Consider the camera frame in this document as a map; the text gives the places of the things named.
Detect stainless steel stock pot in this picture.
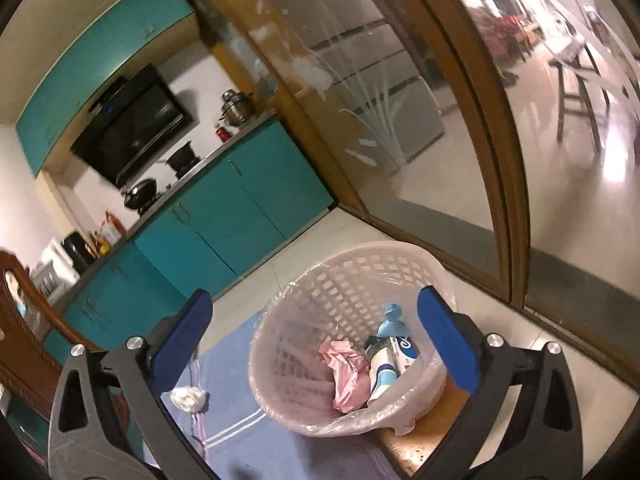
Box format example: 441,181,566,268
220,89,253,127

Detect etched glass sliding door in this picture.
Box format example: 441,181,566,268
172,0,531,311

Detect blue striped towel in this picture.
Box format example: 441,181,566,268
160,310,401,480

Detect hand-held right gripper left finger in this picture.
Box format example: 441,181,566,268
47,288,221,480

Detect carved wooden chair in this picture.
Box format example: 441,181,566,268
0,251,473,480

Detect plain glass sliding door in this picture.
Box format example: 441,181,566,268
395,0,640,381

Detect grey refrigerator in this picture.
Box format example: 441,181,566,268
300,15,446,161

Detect black cooking pot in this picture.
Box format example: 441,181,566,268
166,141,198,173

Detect brown bottle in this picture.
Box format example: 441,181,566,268
102,210,122,246

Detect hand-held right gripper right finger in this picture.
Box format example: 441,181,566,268
410,285,583,480

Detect black wok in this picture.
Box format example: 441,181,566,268
122,177,158,211

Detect black range hood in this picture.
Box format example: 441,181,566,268
70,63,195,187

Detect teal base cabinets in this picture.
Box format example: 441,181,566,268
0,120,336,461

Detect black countertop appliance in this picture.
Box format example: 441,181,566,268
61,231,96,276

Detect light blue packet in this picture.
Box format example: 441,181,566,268
375,302,407,341

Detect white lattice plastic basket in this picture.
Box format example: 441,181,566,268
248,241,458,436

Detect clear plastic basket liner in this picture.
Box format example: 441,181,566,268
248,245,458,436

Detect dish rack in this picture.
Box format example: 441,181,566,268
30,265,71,306

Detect wooden stool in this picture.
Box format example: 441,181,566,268
547,42,608,153

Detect white and blue paper cup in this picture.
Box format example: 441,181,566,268
366,346,402,408

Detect white tissue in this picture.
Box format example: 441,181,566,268
170,385,207,413

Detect pink printed wrapper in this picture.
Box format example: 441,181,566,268
332,355,373,413

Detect teal wall cabinets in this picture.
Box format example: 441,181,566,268
15,0,198,177

